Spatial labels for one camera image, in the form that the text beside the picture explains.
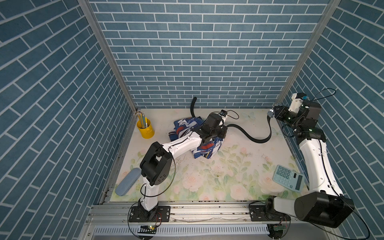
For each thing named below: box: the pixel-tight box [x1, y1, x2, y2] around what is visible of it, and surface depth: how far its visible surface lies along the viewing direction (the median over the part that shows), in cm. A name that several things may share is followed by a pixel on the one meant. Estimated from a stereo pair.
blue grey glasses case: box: [115, 167, 142, 197], surface depth 81 cm
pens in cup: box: [137, 110, 148, 128], surface depth 99 cm
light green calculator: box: [272, 164, 305, 193], surface depth 88 cm
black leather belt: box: [190, 97, 275, 144], surface depth 90 cm
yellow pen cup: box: [136, 119, 155, 139], surface depth 101 cm
